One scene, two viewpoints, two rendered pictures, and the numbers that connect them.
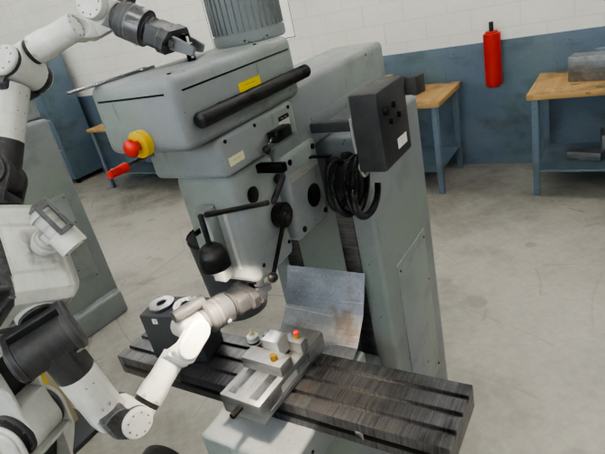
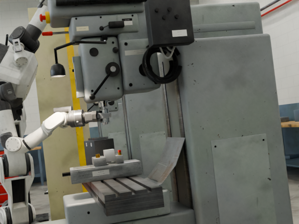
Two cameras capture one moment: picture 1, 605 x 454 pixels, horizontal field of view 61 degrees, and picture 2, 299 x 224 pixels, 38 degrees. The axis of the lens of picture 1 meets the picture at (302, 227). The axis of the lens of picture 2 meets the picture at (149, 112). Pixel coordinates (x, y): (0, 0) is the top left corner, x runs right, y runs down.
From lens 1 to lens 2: 1.70 m
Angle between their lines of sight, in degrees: 47
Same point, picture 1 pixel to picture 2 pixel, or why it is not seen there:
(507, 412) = not seen: outside the picture
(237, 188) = (83, 45)
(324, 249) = (175, 122)
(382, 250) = (190, 119)
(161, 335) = (87, 154)
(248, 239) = (86, 73)
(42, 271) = (11, 70)
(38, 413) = (14, 158)
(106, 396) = (6, 125)
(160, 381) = (33, 134)
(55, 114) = not seen: hidden behind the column
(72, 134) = not seen: hidden behind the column
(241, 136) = (89, 19)
